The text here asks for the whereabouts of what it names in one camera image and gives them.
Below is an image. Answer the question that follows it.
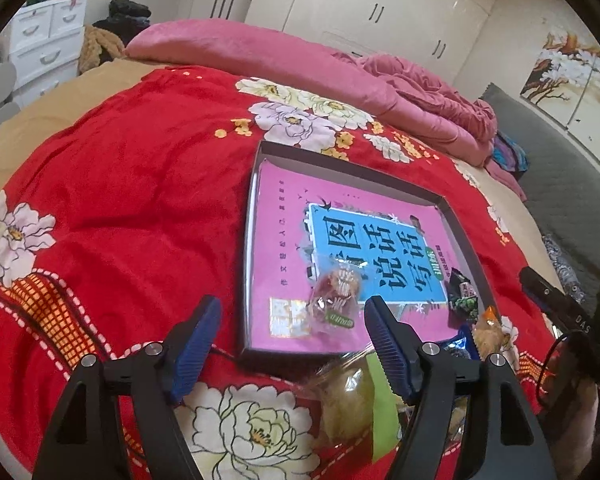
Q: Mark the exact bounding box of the colourful striped cloth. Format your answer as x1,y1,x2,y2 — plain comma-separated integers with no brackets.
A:
490,130,531,181

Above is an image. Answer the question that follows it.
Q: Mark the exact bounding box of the white wardrobe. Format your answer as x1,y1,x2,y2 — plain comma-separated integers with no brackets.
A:
177,0,501,86

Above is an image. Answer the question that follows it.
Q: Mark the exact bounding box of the grey patterned cloth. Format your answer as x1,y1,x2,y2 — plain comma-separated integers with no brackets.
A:
540,235,586,296

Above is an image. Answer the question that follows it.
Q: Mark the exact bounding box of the blue snack packet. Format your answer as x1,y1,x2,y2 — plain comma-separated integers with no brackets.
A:
437,324,481,361

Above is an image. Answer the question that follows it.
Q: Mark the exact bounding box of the long pink pillow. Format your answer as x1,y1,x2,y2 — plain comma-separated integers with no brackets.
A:
124,18,361,73

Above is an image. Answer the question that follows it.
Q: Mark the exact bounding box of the black cable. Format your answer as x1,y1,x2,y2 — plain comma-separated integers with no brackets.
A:
535,335,576,411

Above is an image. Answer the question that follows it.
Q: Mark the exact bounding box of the green and yellow chips packet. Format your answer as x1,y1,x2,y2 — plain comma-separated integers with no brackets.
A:
300,352,411,463

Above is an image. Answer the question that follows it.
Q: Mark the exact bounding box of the pink and blue book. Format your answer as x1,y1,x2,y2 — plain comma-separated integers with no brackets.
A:
245,160,468,356

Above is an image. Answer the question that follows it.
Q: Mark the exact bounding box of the clear packet with red snack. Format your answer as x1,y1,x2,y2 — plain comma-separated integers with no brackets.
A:
302,252,366,333

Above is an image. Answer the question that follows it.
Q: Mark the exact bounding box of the grey quilted headboard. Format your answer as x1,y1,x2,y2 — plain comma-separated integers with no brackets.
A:
480,82,600,306

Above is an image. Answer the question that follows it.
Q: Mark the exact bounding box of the clear packet with brown snack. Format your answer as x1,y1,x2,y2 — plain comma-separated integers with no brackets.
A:
472,305,516,361

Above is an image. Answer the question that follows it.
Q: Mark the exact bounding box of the person's right forearm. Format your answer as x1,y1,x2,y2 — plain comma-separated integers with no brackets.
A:
565,377,600,480

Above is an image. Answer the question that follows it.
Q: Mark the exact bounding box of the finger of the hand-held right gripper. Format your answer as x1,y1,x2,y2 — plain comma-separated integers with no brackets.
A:
519,266,563,308

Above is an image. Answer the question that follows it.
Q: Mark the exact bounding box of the brown knitted cloth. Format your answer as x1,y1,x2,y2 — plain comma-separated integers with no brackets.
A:
77,25,126,73

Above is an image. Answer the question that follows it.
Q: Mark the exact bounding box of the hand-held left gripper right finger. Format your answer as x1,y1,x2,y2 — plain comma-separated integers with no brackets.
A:
362,295,561,480

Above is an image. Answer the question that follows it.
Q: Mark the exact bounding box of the shallow grey cardboard box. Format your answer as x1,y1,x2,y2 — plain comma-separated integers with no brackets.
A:
237,140,501,366

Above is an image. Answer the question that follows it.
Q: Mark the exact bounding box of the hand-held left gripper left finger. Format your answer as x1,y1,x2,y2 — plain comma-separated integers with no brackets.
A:
32,295,223,480

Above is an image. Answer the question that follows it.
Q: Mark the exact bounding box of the crumpled pink quilt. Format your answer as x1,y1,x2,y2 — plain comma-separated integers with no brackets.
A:
330,52,528,201

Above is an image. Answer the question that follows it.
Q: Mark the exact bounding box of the floral wall painting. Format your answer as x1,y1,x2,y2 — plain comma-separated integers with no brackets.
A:
520,30,600,186

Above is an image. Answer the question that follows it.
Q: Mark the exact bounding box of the white drawer cabinet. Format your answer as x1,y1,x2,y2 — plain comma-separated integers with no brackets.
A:
7,0,88,106

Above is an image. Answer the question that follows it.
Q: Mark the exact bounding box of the pile of dark clothes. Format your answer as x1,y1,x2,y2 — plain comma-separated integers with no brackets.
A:
92,0,153,36

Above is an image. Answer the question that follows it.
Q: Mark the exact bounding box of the red floral blanket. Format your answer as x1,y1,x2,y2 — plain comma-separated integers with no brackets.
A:
0,65,561,480

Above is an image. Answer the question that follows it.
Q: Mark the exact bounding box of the black and green snack packet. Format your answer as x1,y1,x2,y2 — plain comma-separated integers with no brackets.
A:
442,269,481,328

